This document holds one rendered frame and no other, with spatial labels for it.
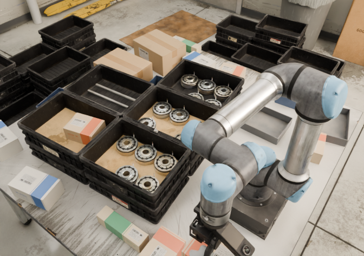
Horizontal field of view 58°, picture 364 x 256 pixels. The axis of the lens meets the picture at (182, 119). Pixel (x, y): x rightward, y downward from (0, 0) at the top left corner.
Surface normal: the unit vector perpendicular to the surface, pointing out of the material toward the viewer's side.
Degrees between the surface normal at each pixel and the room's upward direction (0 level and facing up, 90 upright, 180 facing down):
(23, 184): 0
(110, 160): 0
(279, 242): 0
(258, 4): 90
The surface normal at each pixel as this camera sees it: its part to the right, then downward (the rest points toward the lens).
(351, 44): -0.56, 0.32
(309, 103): -0.69, 0.46
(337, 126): 0.00, -0.73
